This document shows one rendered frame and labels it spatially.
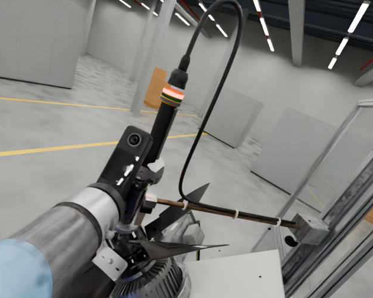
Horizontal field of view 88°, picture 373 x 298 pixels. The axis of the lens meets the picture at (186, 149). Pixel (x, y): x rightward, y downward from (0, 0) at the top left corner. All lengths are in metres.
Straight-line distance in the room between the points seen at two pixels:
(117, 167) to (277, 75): 12.55
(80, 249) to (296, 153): 5.67
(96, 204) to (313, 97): 12.37
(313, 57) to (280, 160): 8.04
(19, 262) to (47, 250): 0.02
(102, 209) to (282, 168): 5.69
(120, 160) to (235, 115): 7.31
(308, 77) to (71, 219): 12.56
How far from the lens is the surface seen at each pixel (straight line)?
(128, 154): 0.31
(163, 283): 0.72
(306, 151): 5.78
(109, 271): 0.68
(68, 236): 0.24
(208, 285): 0.77
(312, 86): 12.56
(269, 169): 5.90
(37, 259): 0.22
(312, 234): 0.82
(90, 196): 0.28
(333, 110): 12.50
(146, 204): 0.51
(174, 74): 0.39
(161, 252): 0.43
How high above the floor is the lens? 1.75
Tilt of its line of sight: 19 degrees down
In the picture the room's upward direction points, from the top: 24 degrees clockwise
